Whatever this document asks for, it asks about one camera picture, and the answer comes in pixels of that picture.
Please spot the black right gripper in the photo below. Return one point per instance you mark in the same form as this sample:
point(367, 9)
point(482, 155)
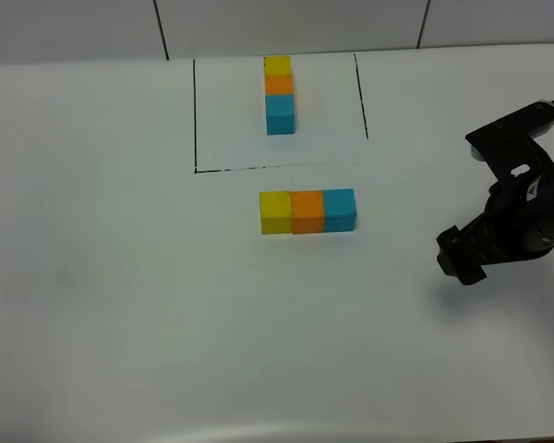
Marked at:
point(516, 225)

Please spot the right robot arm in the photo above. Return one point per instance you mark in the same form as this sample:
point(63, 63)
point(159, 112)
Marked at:
point(517, 224)

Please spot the blue template block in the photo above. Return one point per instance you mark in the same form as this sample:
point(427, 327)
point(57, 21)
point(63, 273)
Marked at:
point(280, 114)

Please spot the orange template block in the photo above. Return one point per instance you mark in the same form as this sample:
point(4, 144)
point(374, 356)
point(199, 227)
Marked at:
point(279, 85)

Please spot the yellow template block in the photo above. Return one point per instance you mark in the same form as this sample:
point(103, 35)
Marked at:
point(275, 66)

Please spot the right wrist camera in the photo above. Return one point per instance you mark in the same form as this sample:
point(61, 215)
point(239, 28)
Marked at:
point(509, 142)

